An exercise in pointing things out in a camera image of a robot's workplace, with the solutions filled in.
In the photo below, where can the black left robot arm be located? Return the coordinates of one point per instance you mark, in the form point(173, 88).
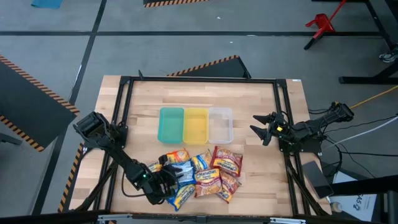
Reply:
point(124, 158)

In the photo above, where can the blue floor mat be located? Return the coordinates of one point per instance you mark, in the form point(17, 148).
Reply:
point(46, 3)

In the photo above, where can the black desk leg frame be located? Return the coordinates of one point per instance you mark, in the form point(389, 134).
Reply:
point(367, 80)

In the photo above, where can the clear plastic bin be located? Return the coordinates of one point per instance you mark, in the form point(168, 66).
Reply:
point(220, 124)

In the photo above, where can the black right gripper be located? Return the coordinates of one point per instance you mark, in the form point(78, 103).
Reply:
point(276, 130)

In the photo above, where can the small clear bottle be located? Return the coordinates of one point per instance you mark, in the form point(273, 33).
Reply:
point(336, 207)

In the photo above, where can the white metal bracket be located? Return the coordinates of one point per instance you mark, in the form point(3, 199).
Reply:
point(287, 221)
point(115, 217)

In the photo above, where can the black aluminium table frame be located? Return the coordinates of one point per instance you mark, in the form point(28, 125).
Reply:
point(202, 80)

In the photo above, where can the black tablet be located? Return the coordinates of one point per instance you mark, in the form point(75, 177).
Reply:
point(317, 179)

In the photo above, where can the blue Maruchan noodle pack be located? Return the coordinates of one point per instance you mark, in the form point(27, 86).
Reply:
point(187, 174)
point(201, 161)
point(182, 196)

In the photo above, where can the orange Maruchan noodle pack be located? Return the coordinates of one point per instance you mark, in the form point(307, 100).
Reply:
point(178, 155)
point(207, 183)

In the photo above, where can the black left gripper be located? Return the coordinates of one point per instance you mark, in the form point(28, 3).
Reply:
point(160, 189)

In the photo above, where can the white printed paper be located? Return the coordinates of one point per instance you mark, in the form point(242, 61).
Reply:
point(357, 205)

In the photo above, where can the black platform with striped edge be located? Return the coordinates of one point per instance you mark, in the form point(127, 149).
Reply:
point(31, 102)
point(224, 68)
point(174, 2)

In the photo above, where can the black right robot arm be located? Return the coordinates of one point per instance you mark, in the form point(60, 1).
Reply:
point(311, 129)

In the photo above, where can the green plastic bin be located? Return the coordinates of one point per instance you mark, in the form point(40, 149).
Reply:
point(171, 124)

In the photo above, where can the yellow black hazard tape strip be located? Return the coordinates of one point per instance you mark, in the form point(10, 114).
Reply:
point(70, 180)

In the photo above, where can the yellow plastic bin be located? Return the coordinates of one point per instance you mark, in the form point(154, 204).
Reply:
point(196, 126)

